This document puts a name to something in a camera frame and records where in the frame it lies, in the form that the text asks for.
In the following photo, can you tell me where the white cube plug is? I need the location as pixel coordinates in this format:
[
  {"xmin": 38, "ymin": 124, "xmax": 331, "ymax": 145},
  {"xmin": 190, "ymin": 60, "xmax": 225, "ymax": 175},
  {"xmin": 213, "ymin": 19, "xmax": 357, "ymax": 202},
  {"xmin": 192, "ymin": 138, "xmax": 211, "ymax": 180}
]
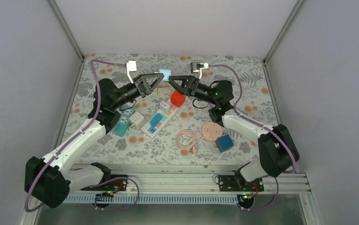
[{"xmin": 160, "ymin": 101, "xmax": 171, "ymax": 115}]

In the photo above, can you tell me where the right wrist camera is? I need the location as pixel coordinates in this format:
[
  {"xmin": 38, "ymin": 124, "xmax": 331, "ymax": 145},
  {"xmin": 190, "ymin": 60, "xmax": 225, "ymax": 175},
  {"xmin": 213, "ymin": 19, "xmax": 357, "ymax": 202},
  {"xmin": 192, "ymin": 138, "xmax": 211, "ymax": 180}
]
[{"xmin": 190, "ymin": 62, "xmax": 209, "ymax": 80}]

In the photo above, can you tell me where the teal power strip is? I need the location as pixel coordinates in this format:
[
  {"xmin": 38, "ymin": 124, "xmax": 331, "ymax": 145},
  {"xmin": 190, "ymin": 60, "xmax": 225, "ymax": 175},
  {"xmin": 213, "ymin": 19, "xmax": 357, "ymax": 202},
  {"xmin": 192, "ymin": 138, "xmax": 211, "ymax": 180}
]
[{"xmin": 113, "ymin": 108, "xmax": 136, "ymax": 137}]

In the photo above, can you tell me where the pink coiled cable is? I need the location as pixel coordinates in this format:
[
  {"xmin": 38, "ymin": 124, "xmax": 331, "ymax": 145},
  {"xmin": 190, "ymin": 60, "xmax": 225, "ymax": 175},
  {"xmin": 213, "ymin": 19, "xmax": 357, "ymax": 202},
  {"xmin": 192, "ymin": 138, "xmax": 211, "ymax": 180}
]
[{"xmin": 175, "ymin": 128, "xmax": 206, "ymax": 154}]

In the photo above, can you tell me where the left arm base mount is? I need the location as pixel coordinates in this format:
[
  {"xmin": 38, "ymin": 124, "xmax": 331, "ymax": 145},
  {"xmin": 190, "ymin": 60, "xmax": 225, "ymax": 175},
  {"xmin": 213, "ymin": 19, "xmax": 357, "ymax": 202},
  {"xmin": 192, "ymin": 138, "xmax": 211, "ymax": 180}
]
[{"xmin": 81, "ymin": 175, "xmax": 140, "ymax": 211}]

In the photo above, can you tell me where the blue cube socket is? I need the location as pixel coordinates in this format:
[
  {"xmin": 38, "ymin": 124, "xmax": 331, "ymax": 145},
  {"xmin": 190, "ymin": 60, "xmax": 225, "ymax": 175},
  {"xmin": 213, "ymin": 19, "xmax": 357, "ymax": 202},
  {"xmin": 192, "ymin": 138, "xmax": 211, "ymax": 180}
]
[{"xmin": 215, "ymin": 135, "xmax": 234, "ymax": 153}]

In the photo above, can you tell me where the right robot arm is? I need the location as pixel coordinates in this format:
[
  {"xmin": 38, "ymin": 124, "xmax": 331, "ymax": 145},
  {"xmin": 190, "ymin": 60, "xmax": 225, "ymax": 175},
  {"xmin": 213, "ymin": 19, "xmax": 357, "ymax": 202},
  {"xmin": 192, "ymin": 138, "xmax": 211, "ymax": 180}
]
[{"xmin": 168, "ymin": 75, "xmax": 299, "ymax": 191}]

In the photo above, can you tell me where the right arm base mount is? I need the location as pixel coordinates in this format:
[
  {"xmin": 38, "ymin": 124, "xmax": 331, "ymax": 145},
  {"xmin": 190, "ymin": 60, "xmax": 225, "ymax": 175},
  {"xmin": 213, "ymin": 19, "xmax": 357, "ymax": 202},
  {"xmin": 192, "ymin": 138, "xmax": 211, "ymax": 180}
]
[{"xmin": 213, "ymin": 174, "xmax": 279, "ymax": 212}]

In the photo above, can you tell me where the white tiger cube socket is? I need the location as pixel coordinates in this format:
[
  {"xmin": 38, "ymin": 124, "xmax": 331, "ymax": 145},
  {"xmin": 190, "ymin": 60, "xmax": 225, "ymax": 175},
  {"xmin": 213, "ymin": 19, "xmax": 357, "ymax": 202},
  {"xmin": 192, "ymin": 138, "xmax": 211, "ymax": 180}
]
[{"xmin": 129, "ymin": 112, "xmax": 146, "ymax": 130}]

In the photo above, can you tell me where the red cube socket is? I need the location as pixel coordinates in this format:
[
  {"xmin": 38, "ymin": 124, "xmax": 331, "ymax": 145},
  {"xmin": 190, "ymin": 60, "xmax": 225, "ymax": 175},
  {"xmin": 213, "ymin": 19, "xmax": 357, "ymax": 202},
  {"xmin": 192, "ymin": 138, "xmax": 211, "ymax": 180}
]
[{"xmin": 170, "ymin": 91, "xmax": 186, "ymax": 108}]

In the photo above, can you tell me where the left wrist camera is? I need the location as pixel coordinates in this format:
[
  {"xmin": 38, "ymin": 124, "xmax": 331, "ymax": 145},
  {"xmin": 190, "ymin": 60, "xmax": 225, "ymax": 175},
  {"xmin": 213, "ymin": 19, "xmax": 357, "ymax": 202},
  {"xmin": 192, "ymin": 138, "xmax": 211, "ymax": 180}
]
[{"xmin": 126, "ymin": 60, "xmax": 137, "ymax": 83}]

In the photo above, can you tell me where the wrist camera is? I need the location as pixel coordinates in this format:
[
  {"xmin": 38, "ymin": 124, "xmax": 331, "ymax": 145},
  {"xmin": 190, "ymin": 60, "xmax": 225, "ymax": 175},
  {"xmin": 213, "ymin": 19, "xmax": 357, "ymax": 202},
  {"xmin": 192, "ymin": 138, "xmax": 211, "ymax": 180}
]
[
  {"xmin": 126, "ymin": 60, "xmax": 137, "ymax": 83},
  {"xmin": 190, "ymin": 62, "xmax": 209, "ymax": 80}
]

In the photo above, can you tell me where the cyan cube socket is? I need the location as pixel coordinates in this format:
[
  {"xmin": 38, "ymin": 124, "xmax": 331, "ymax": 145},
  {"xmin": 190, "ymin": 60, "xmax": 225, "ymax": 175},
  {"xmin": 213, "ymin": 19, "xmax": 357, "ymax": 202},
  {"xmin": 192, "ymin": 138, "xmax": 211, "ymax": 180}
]
[{"xmin": 150, "ymin": 113, "xmax": 163, "ymax": 127}]

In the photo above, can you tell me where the aluminium rail frame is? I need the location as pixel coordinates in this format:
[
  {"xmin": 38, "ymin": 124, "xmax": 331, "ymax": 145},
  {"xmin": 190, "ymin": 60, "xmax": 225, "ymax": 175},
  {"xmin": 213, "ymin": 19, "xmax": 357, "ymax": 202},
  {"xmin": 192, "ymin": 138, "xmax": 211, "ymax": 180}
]
[{"xmin": 19, "ymin": 165, "xmax": 321, "ymax": 225}]

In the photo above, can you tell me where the white coiled power cord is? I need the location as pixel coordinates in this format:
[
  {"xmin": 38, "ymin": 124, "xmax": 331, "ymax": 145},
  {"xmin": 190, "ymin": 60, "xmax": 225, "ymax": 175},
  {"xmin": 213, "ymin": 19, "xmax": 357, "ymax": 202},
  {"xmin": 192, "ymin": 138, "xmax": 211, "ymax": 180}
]
[{"xmin": 156, "ymin": 87, "xmax": 172, "ymax": 98}]

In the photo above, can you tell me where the pink round socket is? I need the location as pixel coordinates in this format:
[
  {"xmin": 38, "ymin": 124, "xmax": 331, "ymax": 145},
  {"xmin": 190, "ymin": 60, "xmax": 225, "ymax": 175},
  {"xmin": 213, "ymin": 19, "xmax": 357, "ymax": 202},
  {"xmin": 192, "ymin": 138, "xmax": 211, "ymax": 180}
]
[{"xmin": 201, "ymin": 122, "xmax": 223, "ymax": 143}]

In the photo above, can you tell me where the white multicolour power strip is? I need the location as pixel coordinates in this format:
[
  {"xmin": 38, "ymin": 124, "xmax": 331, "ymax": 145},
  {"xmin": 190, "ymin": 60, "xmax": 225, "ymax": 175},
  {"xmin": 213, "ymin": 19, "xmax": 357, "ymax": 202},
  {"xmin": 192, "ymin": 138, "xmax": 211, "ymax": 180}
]
[{"xmin": 141, "ymin": 99, "xmax": 182, "ymax": 139}]

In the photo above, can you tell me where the floral table mat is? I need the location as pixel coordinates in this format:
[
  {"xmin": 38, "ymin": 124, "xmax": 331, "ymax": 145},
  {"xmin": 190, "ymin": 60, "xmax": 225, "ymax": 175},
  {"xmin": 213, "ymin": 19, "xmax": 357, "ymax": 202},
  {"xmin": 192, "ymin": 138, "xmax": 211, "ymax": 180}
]
[{"xmin": 64, "ymin": 53, "xmax": 278, "ymax": 165}]

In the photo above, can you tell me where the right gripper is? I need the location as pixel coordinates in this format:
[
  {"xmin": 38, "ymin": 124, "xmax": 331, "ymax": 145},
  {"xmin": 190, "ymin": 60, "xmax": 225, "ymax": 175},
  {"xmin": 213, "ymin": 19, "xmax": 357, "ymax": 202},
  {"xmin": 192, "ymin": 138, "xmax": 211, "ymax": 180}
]
[{"xmin": 167, "ymin": 75, "xmax": 217, "ymax": 106}]

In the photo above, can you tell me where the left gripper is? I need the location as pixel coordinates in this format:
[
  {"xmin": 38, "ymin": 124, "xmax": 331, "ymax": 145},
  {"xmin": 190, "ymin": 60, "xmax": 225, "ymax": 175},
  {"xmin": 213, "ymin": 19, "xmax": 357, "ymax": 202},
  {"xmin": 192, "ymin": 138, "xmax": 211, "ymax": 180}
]
[{"xmin": 111, "ymin": 73, "xmax": 163, "ymax": 110}]

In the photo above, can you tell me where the light blue cube plug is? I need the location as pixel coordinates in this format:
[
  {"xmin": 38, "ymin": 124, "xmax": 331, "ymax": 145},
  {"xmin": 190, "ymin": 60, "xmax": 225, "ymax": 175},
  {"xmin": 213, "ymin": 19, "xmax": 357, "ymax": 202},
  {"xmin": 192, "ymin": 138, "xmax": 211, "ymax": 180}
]
[{"xmin": 159, "ymin": 68, "xmax": 172, "ymax": 81}]

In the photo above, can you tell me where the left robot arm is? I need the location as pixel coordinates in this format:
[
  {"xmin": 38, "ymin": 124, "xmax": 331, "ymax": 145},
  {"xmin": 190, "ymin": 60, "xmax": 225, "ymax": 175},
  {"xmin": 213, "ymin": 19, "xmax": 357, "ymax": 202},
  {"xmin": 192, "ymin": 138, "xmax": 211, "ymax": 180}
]
[{"xmin": 24, "ymin": 73, "xmax": 164, "ymax": 212}]

